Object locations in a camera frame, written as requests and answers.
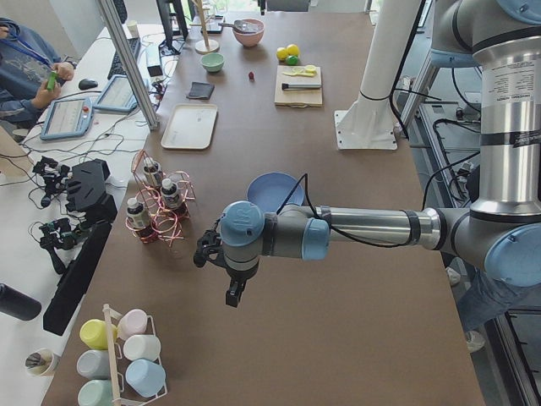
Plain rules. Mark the blue round plate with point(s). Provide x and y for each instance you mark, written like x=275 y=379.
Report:
x=269 y=190

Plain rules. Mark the white cup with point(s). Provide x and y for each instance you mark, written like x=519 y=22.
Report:
x=142 y=347

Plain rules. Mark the pink cup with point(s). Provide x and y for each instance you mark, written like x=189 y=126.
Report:
x=134 y=322

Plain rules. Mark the dark drink bottle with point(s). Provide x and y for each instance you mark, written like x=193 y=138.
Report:
x=152 y=171
x=171 y=197
x=139 y=218

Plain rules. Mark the blue cup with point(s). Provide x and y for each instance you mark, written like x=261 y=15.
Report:
x=145 y=377

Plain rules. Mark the white cup rack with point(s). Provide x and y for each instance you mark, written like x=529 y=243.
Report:
x=122 y=392

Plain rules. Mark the yellow cup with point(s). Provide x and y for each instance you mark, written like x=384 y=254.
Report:
x=93 y=334

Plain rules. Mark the grey cup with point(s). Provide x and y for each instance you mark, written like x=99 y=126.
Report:
x=94 y=365

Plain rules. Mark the mint green cup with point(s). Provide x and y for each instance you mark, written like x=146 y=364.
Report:
x=95 y=393

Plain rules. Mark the cream rectangular tray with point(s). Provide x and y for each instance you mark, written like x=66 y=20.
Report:
x=190 y=127

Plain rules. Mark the paper cup with items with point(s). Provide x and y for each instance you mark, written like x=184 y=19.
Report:
x=42 y=362

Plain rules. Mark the grey folded cloth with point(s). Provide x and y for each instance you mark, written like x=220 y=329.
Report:
x=200 y=91

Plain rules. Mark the wooden cutting board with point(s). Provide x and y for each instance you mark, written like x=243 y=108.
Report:
x=310 y=98

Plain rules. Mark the steel muddler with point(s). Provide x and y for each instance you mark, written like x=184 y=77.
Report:
x=299 y=87

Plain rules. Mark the black thermos bottle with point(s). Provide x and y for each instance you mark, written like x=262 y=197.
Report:
x=18 y=305

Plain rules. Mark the teach pendant tablet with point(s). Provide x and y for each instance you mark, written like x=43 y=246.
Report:
x=67 y=118
x=117 y=96

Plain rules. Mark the green bowl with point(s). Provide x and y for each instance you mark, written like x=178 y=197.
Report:
x=212 y=62

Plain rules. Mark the yellow plastic knife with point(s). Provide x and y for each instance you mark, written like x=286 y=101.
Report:
x=304 y=71

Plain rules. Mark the green lime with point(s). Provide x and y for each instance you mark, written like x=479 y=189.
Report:
x=291 y=60

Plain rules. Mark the wooden glass stand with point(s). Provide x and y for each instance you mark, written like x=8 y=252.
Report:
x=206 y=45

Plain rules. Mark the pink bowl with ice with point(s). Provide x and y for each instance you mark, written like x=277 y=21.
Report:
x=253 y=35

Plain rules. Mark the black computer mouse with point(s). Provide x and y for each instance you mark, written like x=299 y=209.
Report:
x=87 y=84

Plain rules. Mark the metal ice scoop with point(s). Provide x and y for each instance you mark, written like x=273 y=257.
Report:
x=241 y=25

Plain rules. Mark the seated person in blue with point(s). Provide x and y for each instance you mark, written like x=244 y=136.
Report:
x=32 y=74

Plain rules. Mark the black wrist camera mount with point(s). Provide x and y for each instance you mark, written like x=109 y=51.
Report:
x=209 y=248

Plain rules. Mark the copper wire bottle rack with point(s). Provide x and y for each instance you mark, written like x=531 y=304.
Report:
x=167 y=225

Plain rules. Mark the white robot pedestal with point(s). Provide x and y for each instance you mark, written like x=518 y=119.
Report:
x=369 y=122

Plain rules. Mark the aluminium frame post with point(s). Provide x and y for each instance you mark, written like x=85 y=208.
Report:
x=115 y=28

